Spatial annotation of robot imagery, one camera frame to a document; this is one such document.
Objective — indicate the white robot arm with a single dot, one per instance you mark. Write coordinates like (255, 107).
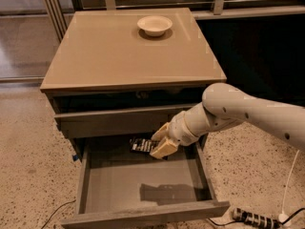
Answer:
(224, 106)

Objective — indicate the open grey middle drawer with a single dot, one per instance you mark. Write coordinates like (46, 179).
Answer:
(119, 189)

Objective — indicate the white wall plug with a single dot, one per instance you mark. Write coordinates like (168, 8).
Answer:
(283, 218)

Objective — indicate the black rxbar chocolate wrapper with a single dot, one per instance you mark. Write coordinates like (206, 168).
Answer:
(142, 145)

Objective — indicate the black power strip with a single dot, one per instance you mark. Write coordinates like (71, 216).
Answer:
(254, 220)

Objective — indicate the closed grey top drawer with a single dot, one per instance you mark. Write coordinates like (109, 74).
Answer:
(117, 122)

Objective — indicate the grey drawer cabinet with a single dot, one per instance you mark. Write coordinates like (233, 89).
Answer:
(105, 62)

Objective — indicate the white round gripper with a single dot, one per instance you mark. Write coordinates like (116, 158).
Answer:
(178, 130)

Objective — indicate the white ceramic bowl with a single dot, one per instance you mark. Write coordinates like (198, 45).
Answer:
(154, 25)

